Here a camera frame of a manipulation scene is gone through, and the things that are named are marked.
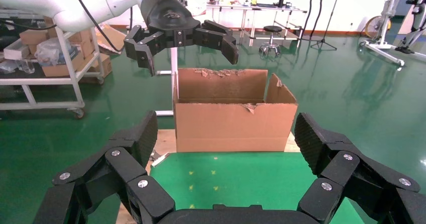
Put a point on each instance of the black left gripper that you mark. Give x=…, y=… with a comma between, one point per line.
x=169, y=19

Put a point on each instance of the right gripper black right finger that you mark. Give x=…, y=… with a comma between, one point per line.
x=359, y=189

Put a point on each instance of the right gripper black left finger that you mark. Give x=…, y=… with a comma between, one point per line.
x=100, y=189

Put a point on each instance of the loose flattened cardboard sheet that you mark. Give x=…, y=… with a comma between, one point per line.
x=114, y=36

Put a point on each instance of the cardboard box beside rack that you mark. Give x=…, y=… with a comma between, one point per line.
x=105, y=66

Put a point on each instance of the brown stacked cardboard box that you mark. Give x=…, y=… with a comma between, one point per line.
x=85, y=46

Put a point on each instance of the large open cardboard carton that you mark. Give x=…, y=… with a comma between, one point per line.
x=233, y=129

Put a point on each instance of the wide low cardboard box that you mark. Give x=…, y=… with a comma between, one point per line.
x=63, y=70

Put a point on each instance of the large brown shelf carton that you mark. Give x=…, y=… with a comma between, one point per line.
x=48, y=21

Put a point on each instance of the small brown cardboard box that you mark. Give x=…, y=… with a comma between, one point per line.
x=33, y=36

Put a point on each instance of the flat white box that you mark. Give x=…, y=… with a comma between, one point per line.
x=16, y=51

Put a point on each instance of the white metal desk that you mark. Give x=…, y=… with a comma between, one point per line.
x=173, y=59

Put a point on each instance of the silver metal clamp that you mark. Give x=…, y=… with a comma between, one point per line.
x=159, y=158

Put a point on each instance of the small yellow item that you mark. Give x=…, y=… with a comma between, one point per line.
x=254, y=0

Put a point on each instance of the black round swivel stool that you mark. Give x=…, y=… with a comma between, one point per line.
x=273, y=28

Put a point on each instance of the green cloth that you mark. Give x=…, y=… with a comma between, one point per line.
x=239, y=179

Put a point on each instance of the white wheeled shelf rack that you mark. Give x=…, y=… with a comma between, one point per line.
x=40, y=81

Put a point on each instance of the clear plastic bag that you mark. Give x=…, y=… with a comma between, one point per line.
x=50, y=51

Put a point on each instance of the clear plastic bottle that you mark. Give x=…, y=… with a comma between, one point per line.
x=28, y=66

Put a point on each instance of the yellow wheel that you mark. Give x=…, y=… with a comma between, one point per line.
x=374, y=28

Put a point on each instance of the grey black exercise machine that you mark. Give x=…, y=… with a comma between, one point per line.
x=418, y=3

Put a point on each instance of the long white frame table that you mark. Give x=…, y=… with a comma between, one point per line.
x=266, y=9

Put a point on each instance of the white exercise machine frame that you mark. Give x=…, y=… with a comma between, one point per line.
x=388, y=13

